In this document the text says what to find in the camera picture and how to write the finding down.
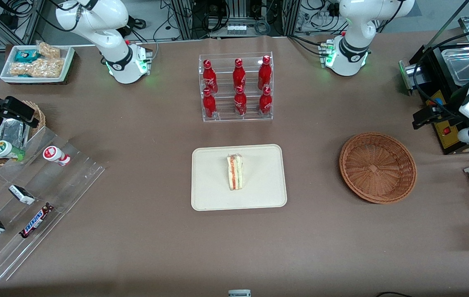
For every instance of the red cola bottle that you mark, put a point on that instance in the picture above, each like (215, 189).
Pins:
(265, 102)
(239, 74)
(240, 103)
(208, 76)
(264, 72)
(209, 105)

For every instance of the white rectangular snack tray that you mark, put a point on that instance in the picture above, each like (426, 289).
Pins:
(67, 62)

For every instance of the clear pack of rice crackers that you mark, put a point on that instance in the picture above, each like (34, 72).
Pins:
(20, 69)
(49, 50)
(49, 68)

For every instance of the green capped yogurt bottle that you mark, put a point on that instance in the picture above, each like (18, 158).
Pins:
(3, 148)

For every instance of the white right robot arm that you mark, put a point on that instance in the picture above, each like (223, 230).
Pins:
(106, 41)

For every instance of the white label tag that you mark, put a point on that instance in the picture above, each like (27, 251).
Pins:
(239, 293)

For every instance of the beige rectangular tray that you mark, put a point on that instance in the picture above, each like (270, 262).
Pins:
(209, 177)

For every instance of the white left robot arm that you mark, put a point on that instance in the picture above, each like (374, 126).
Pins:
(356, 24)

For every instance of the red capped yogurt bottle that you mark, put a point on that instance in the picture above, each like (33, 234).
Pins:
(54, 154)

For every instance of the clear acrylic stepped shelf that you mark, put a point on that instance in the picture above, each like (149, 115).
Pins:
(53, 194)

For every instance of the aluminium equipment frame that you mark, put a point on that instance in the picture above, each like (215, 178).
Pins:
(185, 18)

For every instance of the small brown wicker basket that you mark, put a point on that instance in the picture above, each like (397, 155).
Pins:
(40, 117)

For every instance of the teal snack packet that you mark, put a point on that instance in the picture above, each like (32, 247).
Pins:
(26, 55)

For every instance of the round brown wicker basket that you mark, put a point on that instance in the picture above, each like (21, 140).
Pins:
(376, 169)

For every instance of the snickers bar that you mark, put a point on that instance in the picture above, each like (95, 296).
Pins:
(36, 221)

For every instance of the silver foil package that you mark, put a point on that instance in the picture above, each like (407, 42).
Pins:
(5, 132)

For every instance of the black food warmer appliance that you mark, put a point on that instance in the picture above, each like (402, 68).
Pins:
(440, 78)

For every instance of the white power strip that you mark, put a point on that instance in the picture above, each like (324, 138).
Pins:
(237, 29)

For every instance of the steel food pan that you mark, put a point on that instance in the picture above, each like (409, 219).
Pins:
(461, 64)

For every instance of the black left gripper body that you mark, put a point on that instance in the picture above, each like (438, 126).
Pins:
(452, 116)

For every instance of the triangular sandwich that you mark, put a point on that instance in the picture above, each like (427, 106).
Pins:
(235, 173)

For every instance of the clear acrylic bottle rack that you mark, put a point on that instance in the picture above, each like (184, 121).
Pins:
(226, 115)

